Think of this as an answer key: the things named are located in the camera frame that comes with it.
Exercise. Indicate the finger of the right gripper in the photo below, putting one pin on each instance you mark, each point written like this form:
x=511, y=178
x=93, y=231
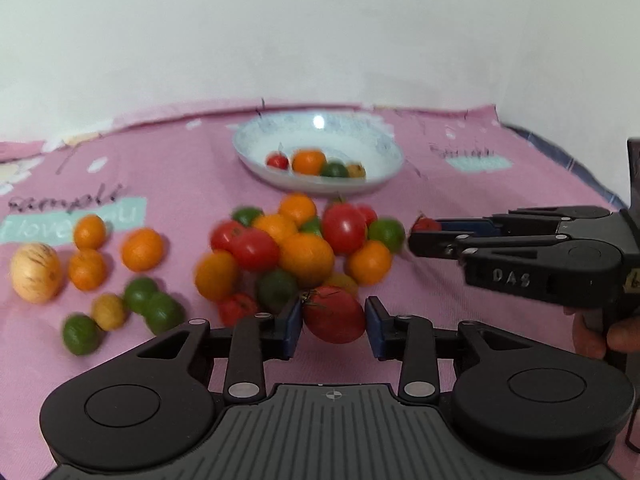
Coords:
x=556, y=250
x=519, y=222

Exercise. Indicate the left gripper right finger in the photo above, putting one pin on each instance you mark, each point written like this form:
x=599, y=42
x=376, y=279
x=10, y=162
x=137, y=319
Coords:
x=410, y=340

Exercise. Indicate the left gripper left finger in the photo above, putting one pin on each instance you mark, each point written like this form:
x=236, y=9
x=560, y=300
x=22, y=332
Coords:
x=254, y=341

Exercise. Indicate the large red tomato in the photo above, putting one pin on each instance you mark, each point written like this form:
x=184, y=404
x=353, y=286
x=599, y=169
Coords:
x=334, y=315

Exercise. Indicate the red cherry tomato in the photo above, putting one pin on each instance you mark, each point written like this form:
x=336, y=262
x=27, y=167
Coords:
x=426, y=224

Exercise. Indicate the brown yellow longan fruit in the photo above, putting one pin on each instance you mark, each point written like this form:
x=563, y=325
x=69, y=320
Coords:
x=356, y=171

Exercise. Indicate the small red cherry fruit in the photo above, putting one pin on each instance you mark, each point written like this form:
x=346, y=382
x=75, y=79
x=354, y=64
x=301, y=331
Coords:
x=277, y=159

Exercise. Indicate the dark green lime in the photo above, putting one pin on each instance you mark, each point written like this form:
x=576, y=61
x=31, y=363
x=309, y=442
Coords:
x=334, y=170

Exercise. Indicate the person right hand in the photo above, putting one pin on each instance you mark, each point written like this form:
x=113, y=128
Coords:
x=623, y=336

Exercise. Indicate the orange green mottled citrus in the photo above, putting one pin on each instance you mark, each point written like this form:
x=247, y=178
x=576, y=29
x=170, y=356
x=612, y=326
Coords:
x=308, y=257

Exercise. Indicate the green lime right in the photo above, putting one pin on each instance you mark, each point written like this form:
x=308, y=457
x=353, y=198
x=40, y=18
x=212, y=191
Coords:
x=389, y=231

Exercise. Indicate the tall red tomato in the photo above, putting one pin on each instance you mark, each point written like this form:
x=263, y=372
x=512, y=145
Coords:
x=344, y=228

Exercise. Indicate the orange kumquat far left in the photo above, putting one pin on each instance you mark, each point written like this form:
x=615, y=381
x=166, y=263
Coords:
x=87, y=269

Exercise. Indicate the pink floral tablecloth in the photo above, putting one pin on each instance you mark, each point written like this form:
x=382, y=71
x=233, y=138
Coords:
x=182, y=178

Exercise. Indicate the blue white ceramic plate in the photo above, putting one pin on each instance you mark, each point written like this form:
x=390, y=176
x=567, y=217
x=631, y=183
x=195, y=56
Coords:
x=346, y=137

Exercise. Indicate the small orange kumquat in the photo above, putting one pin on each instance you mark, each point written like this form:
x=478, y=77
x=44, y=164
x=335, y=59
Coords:
x=90, y=232

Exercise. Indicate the yellow striped small melon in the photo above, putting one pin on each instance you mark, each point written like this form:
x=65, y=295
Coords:
x=36, y=272

